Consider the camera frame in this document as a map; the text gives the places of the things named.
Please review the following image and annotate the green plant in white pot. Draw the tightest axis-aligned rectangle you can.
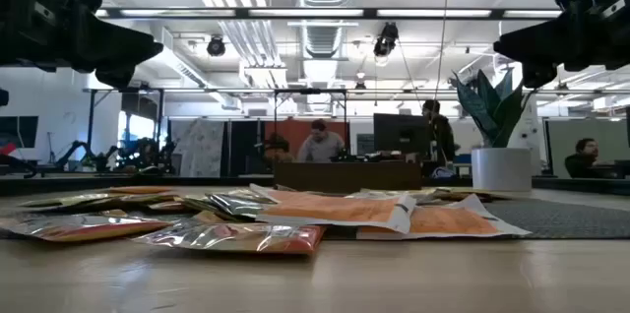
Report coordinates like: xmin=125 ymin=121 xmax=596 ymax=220
xmin=451 ymin=67 xmax=538 ymax=193

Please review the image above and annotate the thin hanging cable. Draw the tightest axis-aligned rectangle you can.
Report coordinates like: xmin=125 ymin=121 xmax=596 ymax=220
xmin=435 ymin=0 xmax=452 ymax=100

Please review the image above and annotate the patterned grey curtain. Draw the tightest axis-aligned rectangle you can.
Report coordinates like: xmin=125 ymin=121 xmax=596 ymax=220
xmin=168 ymin=118 xmax=226 ymax=178

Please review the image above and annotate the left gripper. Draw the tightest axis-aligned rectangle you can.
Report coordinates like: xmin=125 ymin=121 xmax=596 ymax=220
xmin=0 ymin=0 xmax=164 ymax=91

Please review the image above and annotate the black computer monitor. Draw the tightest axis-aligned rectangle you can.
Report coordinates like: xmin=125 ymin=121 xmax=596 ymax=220
xmin=372 ymin=112 xmax=432 ymax=157

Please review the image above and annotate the dark wall screen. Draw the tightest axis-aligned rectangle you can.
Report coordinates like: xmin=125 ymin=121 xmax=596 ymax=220
xmin=0 ymin=115 xmax=40 ymax=150

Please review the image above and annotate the green lemon lime tea packet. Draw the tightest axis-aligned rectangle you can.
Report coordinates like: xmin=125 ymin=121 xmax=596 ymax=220
xmin=204 ymin=189 xmax=278 ymax=219

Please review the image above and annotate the black ceiling spotlight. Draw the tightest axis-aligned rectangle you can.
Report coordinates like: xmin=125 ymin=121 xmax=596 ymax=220
xmin=206 ymin=34 xmax=227 ymax=58
xmin=372 ymin=21 xmax=401 ymax=58

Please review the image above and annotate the person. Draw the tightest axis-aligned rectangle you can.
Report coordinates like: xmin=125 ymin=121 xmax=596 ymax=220
xmin=296 ymin=118 xmax=347 ymax=163
xmin=563 ymin=137 xmax=604 ymax=179
xmin=420 ymin=98 xmax=458 ymax=167

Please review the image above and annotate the brown wooden tea organizer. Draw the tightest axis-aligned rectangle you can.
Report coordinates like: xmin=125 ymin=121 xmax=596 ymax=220
xmin=273 ymin=160 xmax=423 ymax=194

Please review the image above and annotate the background robot workstation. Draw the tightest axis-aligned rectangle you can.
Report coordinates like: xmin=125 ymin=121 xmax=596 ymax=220
xmin=53 ymin=136 xmax=179 ymax=175

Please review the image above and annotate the dark grey woven placemat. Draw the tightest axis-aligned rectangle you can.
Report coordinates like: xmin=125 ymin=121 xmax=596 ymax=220
xmin=0 ymin=198 xmax=630 ymax=241

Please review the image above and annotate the orange white tea packet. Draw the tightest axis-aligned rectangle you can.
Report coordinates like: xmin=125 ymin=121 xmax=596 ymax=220
xmin=248 ymin=183 xmax=375 ymax=204
xmin=254 ymin=194 xmax=418 ymax=235
xmin=355 ymin=193 xmax=532 ymax=241

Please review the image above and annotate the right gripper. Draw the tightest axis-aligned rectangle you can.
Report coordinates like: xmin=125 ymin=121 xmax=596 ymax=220
xmin=493 ymin=0 xmax=630 ymax=89

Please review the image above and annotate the orange partition panel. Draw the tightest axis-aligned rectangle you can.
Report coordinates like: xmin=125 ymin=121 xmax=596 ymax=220
xmin=263 ymin=119 xmax=351 ymax=162

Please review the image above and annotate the black overhead light bar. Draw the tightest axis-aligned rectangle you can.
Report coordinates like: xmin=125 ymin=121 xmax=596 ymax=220
xmin=95 ymin=6 xmax=565 ymax=21

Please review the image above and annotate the grey partition panel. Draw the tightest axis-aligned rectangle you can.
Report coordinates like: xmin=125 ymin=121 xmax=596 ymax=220
xmin=544 ymin=118 xmax=630 ymax=180

